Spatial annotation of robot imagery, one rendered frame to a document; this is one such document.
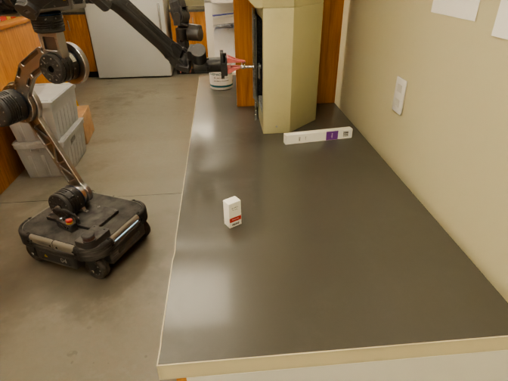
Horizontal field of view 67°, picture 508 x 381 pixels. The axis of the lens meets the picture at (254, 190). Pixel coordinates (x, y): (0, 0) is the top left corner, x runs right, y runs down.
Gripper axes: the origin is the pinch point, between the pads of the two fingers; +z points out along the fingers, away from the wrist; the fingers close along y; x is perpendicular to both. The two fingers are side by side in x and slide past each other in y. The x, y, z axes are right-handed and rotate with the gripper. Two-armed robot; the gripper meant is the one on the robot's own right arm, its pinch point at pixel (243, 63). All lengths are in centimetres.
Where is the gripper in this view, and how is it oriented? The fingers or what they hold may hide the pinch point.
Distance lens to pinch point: 162.9
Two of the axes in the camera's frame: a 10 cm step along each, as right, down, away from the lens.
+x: -0.9, -5.0, 8.6
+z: 10.0, -0.6, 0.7
